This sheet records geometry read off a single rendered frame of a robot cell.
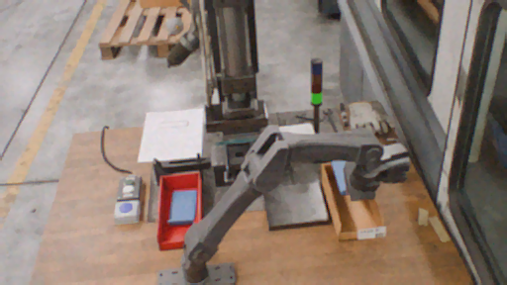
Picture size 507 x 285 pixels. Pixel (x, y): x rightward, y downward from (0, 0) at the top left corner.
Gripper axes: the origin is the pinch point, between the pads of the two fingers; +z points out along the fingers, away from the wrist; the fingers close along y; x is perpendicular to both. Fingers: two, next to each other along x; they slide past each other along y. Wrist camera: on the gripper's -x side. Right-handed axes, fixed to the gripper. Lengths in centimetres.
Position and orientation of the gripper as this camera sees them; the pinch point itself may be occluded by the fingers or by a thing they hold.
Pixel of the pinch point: (354, 190)
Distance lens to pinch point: 155.4
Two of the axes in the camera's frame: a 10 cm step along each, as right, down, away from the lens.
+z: -0.1, 3.8, 9.3
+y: -0.9, -9.2, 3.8
